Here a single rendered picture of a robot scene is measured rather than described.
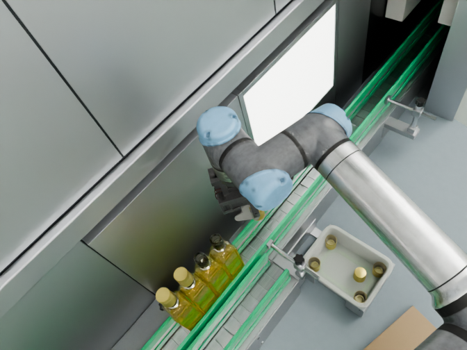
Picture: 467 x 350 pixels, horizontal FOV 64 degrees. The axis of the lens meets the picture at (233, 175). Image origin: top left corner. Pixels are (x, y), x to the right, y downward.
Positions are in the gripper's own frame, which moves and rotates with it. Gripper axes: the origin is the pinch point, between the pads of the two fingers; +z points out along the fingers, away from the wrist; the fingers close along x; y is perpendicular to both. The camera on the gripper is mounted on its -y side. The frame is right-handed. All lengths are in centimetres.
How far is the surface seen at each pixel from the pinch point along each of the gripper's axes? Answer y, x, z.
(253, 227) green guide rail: 2.4, -4.8, 20.4
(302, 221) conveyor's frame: -12.6, -4.7, 26.6
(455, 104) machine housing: -79, -33, 31
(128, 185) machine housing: 23.7, -2.5, -21.1
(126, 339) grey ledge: 46, 15, 26
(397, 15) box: -70, -66, 13
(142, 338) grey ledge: 42, 16, 26
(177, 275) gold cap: 21.3, 11.6, -2.2
